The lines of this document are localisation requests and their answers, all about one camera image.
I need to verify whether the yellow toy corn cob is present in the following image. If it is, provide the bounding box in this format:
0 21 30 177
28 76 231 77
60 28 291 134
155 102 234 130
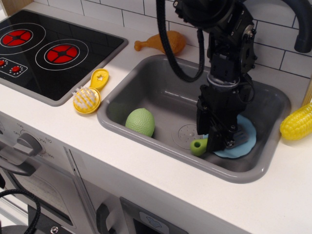
280 102 312 140

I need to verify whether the yellow dish brush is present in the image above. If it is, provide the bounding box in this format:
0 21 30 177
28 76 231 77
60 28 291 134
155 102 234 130
72 68 109 114

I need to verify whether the green toy lime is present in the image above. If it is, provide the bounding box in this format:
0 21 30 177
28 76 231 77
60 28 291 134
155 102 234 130
125 108 155 137

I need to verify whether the black braided cable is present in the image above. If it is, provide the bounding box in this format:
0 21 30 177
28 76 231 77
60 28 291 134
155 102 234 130
156 0 207 82

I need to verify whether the grey oven door handle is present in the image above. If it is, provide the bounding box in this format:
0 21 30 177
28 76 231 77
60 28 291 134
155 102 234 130
0 142 40 176

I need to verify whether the black toy stovetop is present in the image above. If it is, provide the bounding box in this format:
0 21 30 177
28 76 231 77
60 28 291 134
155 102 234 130
0 10 128 106

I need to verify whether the grey oven knob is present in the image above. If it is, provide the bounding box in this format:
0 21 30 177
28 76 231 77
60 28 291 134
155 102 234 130
13 133 42 156

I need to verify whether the light blue plate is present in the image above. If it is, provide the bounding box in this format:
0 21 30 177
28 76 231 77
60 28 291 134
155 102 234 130
214 115 256 159

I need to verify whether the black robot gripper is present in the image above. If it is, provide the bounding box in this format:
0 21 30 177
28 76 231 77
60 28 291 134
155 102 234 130
196 80 254 153

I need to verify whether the dark grey dishwasher handle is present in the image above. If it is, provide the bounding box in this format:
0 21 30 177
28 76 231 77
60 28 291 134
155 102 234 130
96 203 116 234

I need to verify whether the black cable lower left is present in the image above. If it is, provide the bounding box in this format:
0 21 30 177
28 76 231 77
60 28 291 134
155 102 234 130
0 189 41 234

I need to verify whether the dark grey faucet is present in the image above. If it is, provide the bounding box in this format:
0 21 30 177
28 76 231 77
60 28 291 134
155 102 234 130
283 0 312 54

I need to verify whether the orange toy chicken drumstick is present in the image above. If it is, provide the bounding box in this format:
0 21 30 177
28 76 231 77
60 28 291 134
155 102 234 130
134 30 187 55

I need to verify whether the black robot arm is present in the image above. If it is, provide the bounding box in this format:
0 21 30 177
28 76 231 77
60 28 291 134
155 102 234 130
174 0 257 153

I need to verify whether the green handled grey spatula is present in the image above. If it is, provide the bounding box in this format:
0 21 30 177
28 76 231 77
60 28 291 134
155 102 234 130
190 132 238 156

